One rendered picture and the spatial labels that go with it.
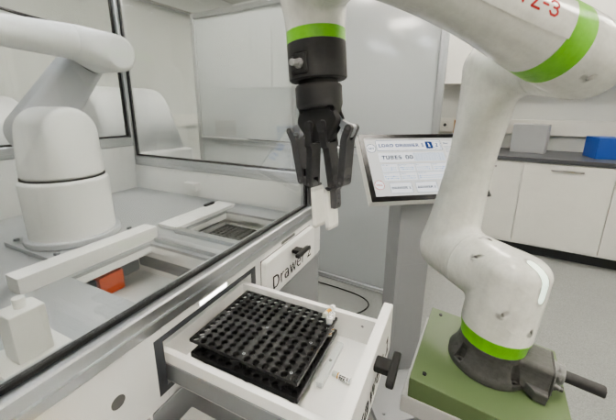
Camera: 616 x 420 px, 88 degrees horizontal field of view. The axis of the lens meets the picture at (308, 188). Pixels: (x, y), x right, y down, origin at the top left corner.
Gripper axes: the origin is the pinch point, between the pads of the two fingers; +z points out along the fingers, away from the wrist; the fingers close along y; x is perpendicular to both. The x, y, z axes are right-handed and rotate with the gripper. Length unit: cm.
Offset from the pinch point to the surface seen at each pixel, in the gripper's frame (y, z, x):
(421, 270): -15, 53, 94
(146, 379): -20.0, 25.5, -24.9
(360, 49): -72, -61, 148
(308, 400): 0.8, 31.1, -8.6
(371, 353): 9.4, 22.6, -2.3
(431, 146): -13, -3, 98
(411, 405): 11.4, 41.2, 9.7
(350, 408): 11.7, 22.9, -12.7
